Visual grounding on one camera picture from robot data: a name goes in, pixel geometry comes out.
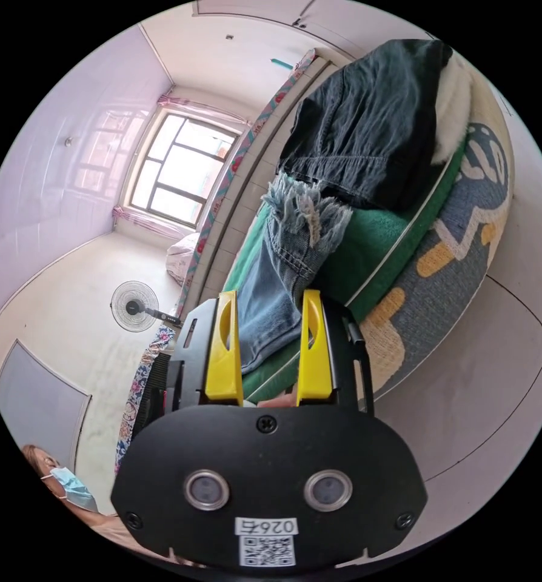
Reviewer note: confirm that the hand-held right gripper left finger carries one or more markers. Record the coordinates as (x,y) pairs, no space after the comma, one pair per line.
(223,377)

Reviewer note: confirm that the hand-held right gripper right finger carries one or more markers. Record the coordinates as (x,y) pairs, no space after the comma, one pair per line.
(314,379)

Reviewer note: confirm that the blue denim shorts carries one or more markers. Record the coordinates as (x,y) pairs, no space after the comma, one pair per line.
(280,268)

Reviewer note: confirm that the person's right hand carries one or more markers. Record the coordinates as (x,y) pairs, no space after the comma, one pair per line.
(278,401)

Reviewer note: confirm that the black standing fan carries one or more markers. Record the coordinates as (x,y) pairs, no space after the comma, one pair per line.
(133,307)

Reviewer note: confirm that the pink printed pillow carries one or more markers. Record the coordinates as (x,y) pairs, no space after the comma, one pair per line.
(182,261)

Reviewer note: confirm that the bed with green mat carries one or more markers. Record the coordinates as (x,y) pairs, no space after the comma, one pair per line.
(380,245)

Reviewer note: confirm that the person's body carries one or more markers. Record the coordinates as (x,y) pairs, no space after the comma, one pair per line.
(71,486)

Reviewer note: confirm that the window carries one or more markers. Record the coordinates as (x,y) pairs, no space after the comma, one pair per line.
(180,163)

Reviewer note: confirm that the pile of clothes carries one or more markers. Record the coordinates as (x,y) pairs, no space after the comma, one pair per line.
(371,123)

